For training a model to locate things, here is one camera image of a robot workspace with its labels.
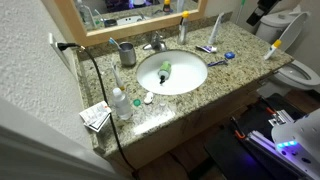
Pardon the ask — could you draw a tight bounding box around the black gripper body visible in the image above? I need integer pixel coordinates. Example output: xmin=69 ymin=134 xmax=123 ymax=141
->
xmin=246 ymin=0 xmax=283 ymax=27

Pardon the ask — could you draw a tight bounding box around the green pump bottle black pump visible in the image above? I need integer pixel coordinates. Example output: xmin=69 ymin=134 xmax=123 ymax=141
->
xmin=157 ymin=60 xmax=173 ymax=85

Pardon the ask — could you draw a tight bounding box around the white bottle yellow cap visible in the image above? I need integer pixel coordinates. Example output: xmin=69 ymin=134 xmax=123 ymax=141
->
xmin=263 ymin=39 xmax=283 ymax=61

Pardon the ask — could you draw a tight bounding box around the clear spray bottle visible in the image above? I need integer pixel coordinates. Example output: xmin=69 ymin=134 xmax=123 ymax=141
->
xmin=207 ymin=12 xmax=225 ymax=46

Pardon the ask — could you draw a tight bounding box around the silver spray bottle yellow cap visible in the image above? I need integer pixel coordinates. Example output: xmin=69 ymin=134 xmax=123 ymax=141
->
xmin=177 ymin=10 xmax=190 ymax=46

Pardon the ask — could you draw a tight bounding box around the white oval sink basin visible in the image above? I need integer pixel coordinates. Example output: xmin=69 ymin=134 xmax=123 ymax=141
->
xmin=135 ymin=49 xmax=209 ymax=96

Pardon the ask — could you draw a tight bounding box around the clear bottle white cap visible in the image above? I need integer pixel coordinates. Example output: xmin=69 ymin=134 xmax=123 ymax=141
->
xmin=111 ymin=87 xmax=133 ymax=121

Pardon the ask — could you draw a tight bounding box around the white toilet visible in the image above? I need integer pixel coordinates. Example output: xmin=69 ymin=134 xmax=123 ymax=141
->
xmin=255 ymin=11 xmax=320 ymax=98

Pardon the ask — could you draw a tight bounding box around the black orange clamp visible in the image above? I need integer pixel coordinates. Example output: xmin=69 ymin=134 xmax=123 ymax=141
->
xmin=264 ymin=105 xmax=278 ymax=117
xmin=229 ymin=116 xmax=248 ymax=140

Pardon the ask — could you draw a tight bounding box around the chrome faucet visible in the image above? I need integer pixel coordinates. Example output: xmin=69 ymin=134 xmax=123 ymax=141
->
xmin=142 ymin=30 xmax=168 ymax=53

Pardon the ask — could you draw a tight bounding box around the wood framed mirror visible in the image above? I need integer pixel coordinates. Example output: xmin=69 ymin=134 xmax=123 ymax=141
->
xmin=54 ymin=0 xmax=208 ymax=47

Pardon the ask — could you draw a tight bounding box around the wooden vanity cabinet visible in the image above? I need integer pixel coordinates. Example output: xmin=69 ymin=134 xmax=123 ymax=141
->
xmin=99 ymin=79 xmax=268 ymax=174

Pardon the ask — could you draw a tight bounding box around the stainless steel tumbler cup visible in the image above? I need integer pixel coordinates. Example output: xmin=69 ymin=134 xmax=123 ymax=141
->
xmin=118 ymin=41 xmax=137 ymax=67

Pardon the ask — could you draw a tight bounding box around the white contact lens case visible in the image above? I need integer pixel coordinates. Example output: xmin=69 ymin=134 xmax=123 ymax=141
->
xmin=143 ymin=91 xmax=155 ymax=105

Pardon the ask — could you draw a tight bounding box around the black robot cart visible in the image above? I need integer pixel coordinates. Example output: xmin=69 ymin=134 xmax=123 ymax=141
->
xmin=203 ymin=93 xmax=320 ymax=180

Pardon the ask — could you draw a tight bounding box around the blue toothbrush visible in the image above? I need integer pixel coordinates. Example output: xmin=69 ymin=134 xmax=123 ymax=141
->
xmin=108 ymin=37 xmax=122 ymax=50

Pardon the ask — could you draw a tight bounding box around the white lotion tube yellow cap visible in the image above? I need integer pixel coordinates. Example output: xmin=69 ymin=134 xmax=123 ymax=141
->
xmin=110 ymin=61 xmax=127 ymax=92

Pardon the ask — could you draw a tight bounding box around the white door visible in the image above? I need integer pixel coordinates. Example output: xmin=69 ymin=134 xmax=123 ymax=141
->
xmin=0 ymin=96 xmax=125 ymax=180

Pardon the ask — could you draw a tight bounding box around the green handled mop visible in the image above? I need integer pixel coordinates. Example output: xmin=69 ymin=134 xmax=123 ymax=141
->
xmin=235 ymin=0 xmax=247 ymax=25

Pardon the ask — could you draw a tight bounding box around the aluminium mounting rail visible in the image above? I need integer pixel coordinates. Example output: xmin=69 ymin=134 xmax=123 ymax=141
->
xmin=246 ymin=109 xmax=318 ymax=180

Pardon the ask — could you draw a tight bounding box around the black power cable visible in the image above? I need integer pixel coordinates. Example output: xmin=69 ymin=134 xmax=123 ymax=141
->
xmin=55 ymin=41 xmax=139 ymax=179

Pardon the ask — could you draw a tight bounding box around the white wall outlet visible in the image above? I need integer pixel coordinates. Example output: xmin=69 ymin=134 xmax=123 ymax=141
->
xmin=48 ymin=32 xmax=76 ymax=73

